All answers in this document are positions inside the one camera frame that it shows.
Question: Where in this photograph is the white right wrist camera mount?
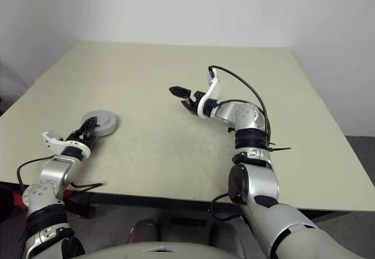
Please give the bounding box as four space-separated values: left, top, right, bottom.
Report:
196 66 222 119

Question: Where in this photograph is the round grey motor lid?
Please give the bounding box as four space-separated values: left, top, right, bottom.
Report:
81 109 117 128

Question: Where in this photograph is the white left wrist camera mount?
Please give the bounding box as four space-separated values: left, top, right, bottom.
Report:
40 130 92 158

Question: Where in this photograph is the black table frame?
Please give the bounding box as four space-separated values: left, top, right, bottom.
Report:
63 191 351 222

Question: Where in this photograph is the dark rounded shape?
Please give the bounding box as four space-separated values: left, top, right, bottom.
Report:
127 219 161 246

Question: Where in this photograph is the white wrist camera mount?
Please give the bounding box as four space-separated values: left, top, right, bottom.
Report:
196 66 222 119
40 130 92 158

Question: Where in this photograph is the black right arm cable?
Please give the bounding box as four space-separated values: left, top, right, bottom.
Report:
208 65 275 155

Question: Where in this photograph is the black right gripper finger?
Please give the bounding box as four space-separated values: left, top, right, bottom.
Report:
179 100 199 114
168 86 193 100

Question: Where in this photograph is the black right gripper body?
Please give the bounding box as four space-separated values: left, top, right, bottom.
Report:
187 91 207 115

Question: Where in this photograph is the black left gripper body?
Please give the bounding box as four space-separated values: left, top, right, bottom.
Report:
65 129 98 150

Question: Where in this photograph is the red object under table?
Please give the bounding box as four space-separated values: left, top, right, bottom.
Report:
11 190 74 210

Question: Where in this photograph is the grey robot torso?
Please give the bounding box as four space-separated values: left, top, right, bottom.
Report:
84 242 223 259

